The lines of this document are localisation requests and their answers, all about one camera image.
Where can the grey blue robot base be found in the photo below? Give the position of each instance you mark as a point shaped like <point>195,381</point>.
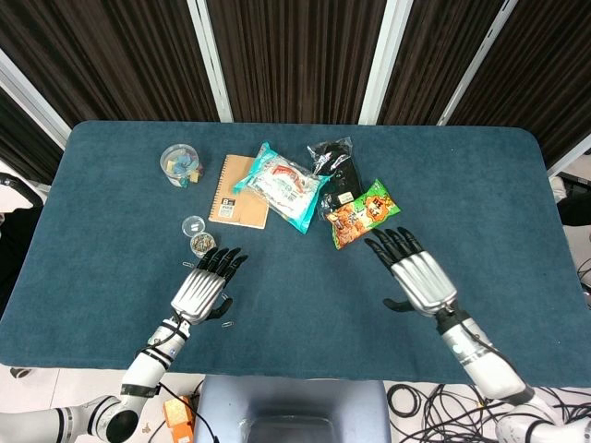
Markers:
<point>293,406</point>

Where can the small clear paper clip tub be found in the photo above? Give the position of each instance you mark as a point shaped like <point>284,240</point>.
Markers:
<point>204,244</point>

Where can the black chair seat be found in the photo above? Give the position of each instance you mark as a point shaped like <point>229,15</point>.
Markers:
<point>16,249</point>

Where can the dark brown pleated curtain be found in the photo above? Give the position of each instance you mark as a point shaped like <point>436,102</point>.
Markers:
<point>27,143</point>
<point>115,60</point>
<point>429,60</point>
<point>295,60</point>
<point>545,78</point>

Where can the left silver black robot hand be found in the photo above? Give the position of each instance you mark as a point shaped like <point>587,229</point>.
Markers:
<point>194,293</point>

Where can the clear jar of coloured clips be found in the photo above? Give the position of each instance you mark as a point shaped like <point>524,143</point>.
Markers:
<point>181,166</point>

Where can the small brown floor scrap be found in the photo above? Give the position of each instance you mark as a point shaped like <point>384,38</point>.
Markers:
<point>147,428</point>

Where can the small clear round lid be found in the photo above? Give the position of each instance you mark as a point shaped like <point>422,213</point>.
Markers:
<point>194,225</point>

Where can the blue felt table cloth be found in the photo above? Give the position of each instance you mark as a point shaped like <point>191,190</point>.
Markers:
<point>323,300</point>

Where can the orange box on floor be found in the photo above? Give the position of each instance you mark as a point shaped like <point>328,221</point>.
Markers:
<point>177,410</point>

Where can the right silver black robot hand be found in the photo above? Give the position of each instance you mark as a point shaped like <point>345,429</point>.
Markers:
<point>425,281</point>

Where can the black white background object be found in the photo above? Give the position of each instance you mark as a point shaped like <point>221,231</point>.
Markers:
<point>575,207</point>

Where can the teal white snack bag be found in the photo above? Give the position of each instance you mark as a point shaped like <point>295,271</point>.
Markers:
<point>281,184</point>

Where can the black chair armrest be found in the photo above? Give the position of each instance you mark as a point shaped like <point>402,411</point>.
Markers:
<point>23,187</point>

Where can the brown kraft spiral notebook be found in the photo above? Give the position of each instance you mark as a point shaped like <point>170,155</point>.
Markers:
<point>235,203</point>

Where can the white frame post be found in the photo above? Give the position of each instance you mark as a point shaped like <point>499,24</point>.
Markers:
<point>570,161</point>
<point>34,101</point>
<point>210,60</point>
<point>475,64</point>
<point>383,64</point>

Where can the black socks in clear bag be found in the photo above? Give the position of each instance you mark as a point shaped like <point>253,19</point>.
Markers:
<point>344,177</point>

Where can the grey chair caster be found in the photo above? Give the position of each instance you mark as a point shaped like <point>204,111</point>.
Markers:
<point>20,373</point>

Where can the green orange snack bag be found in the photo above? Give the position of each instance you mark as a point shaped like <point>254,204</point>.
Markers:
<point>362,214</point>

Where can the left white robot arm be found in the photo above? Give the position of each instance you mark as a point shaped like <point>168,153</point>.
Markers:
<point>143,367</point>

